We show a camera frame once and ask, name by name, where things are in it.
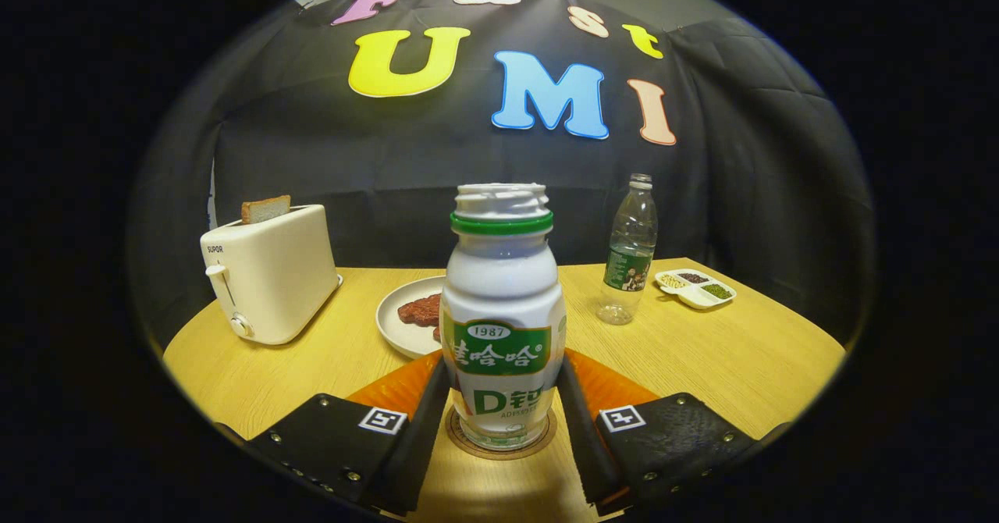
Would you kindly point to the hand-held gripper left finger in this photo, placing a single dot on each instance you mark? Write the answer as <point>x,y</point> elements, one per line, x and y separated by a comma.
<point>410,445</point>

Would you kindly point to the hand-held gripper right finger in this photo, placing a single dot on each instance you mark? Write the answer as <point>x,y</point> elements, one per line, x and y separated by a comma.
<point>589,453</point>

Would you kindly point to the round cork coaster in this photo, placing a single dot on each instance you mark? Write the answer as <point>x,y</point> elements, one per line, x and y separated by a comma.
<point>499,456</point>

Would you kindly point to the white juice bottle green label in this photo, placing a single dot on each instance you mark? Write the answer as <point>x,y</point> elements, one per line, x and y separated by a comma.
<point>499,289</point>

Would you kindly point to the clear plastic water bottle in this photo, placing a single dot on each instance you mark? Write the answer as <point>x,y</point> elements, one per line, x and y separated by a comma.
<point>628,250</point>

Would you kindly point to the white round plate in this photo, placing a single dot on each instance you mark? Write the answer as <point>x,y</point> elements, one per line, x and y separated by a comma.
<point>394,328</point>

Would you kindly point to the wooden table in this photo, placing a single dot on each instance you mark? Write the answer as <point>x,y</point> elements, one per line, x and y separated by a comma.
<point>741,359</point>

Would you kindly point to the white divided dish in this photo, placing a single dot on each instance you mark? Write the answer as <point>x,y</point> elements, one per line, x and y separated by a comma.
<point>687,297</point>

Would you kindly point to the white toaster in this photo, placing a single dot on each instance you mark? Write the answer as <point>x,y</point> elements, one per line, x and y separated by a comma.
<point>273,273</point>

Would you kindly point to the bread slice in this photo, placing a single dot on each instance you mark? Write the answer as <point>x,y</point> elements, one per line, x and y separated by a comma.
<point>265,209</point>

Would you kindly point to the black backdrop cloth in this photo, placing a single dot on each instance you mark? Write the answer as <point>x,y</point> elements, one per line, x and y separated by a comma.
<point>312,156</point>

